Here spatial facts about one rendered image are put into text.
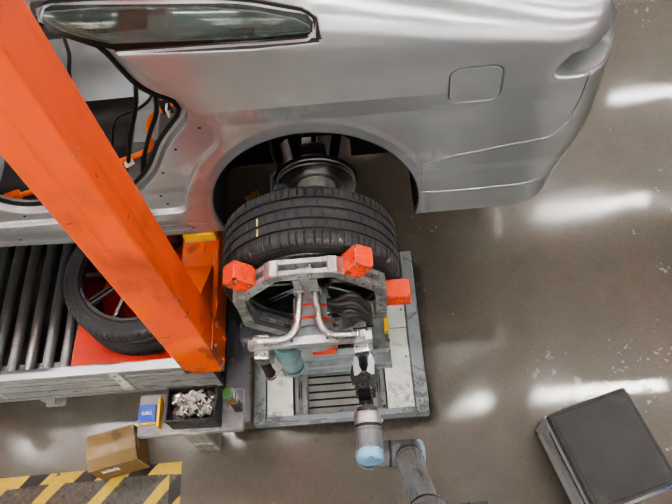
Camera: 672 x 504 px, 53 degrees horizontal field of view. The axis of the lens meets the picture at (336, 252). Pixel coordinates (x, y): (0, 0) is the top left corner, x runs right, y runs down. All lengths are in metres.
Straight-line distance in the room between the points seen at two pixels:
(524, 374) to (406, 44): 1.78
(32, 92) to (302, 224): 1.06
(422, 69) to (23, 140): 1.14
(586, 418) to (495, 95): 1.36
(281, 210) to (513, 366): 1.49
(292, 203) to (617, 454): 1.58
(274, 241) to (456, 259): 1.48
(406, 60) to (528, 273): 1.71
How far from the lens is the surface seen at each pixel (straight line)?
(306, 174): 2.63
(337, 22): 2.01
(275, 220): 2.26
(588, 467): 2.86
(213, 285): 2.76
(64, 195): 1.73
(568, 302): 3.47
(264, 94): 2.14
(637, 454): 2.93
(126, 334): 2.99
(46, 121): 1.52
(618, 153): 4.02
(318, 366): 3.11
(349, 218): 2.28
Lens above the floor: 3.05
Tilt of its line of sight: 60 degrees down
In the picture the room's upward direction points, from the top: 10 degrees counter-clockwise
